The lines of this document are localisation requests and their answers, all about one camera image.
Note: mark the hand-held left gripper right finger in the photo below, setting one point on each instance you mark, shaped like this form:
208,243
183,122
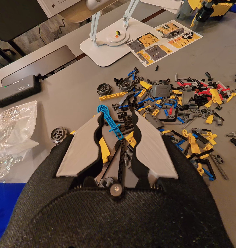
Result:
156,153

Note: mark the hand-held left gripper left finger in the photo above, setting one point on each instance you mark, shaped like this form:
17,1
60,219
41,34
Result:
81,151

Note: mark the pile of toy building pieces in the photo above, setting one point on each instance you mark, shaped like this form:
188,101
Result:
160,91

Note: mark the dark grey toy wheel hub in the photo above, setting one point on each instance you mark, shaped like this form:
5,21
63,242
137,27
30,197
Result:
103,89
59,135
125,84

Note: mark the clear plastic bag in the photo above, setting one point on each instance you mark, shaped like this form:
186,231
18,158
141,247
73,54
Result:
13,135

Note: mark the grey connector piece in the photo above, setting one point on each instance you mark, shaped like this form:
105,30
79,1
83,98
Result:
232,134

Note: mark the black power bank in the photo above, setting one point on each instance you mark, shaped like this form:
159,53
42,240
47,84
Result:
17,91

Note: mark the white book stand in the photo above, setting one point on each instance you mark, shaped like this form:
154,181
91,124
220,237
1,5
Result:
106,56

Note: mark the yellow grey sticker sheet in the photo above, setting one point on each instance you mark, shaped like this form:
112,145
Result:
156,52

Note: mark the small black yellow piece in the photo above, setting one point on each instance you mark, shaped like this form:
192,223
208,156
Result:
118,33

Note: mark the building instruction booklet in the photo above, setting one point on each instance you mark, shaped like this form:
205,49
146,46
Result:
57,7

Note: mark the stack of printed papers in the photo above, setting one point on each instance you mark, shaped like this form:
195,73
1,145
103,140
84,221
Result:
160,4

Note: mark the large yellow toy vehicle model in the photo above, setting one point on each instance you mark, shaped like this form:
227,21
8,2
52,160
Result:
220,9

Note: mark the light blue toy frame piece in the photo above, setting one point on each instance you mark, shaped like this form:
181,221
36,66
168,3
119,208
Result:
110,120

